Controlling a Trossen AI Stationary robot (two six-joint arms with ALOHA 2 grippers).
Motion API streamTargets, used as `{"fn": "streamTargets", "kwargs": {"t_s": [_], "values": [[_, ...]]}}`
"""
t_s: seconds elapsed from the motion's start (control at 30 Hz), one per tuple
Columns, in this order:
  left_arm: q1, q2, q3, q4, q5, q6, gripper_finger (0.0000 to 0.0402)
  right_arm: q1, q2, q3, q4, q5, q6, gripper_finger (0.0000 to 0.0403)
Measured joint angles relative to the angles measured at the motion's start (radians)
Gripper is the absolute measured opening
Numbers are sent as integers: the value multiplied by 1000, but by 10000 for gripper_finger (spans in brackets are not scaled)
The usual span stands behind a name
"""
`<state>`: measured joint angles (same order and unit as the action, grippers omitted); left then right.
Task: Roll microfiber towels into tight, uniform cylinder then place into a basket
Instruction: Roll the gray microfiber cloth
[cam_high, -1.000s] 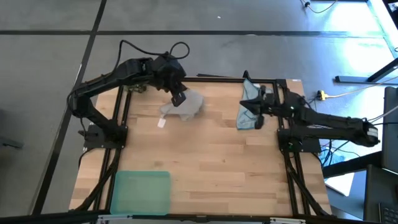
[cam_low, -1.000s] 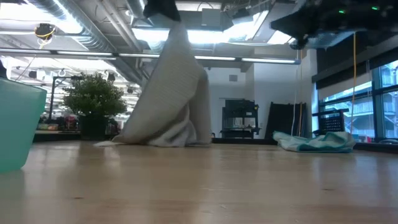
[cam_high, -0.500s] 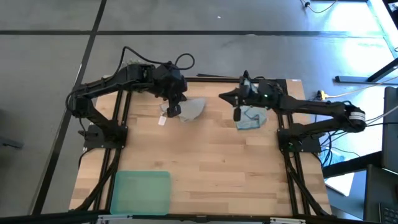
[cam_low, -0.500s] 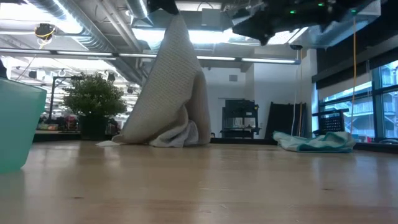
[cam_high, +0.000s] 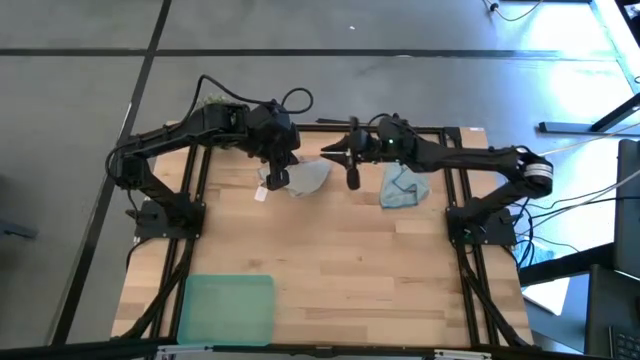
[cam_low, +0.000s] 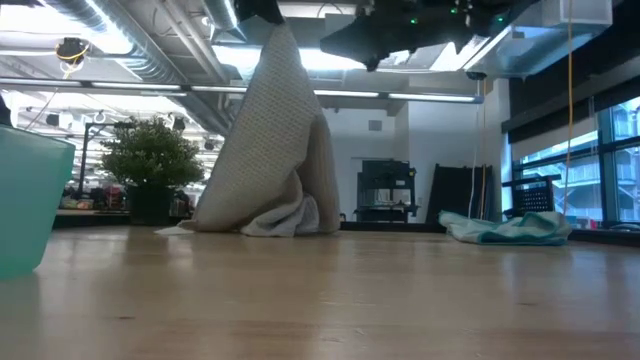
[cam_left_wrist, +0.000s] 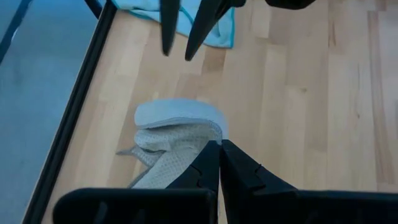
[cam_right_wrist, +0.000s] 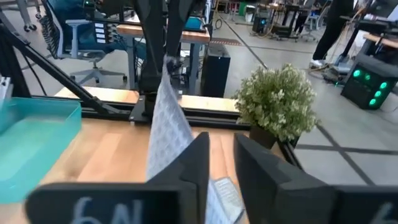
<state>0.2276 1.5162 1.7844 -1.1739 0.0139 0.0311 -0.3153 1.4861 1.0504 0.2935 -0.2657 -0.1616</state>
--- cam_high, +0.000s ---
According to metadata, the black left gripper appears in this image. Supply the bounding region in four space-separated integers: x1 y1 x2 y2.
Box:
257 127 303 192

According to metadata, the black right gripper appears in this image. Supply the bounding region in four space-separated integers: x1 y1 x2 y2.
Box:
319 117 419 192

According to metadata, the grey waffle microfiber towel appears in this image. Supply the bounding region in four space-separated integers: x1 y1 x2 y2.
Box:
257 155 334 198

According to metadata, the pale towel with teal edge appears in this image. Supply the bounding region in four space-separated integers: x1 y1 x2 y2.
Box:
378 162 431 210

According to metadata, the teal translucent plastic basket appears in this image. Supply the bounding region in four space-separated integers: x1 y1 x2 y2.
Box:
176 273 276 347

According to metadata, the green potted plant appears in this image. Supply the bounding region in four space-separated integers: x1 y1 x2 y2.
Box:
192 92 246 151

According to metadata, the black desk leg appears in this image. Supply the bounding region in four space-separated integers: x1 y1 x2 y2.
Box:
538 92 640 135

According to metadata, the black desk bar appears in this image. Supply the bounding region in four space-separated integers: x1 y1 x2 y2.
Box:
518 243 616 286

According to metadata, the white paper sheet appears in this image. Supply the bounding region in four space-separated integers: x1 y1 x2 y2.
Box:
522 276 571 316

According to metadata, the black overhead crossbar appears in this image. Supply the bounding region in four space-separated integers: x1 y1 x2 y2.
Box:
0 338 640 360

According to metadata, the dark monitor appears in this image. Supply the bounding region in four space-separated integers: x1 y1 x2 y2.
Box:
613 138 640 279

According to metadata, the black box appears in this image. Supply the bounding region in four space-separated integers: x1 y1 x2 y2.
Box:
584 263 640 359

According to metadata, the black keyboard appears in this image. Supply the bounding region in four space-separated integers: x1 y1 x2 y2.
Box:
608 324 640 360

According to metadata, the black aluminium table frame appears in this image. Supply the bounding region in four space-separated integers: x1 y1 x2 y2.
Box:
112 117 536 351

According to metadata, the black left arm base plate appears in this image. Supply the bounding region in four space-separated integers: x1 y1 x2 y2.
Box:
133 197 206 240

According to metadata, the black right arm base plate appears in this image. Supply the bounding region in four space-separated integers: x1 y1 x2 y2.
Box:
446 207 519 247

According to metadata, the silver bracket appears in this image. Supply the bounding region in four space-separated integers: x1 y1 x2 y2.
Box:
433 348 492 360
155 343 215 360

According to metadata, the black plug with beige cord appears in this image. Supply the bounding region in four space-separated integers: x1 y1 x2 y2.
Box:
482 0 544 22

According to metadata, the beige power cord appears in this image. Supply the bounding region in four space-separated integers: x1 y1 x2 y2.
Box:
537 122 640 157

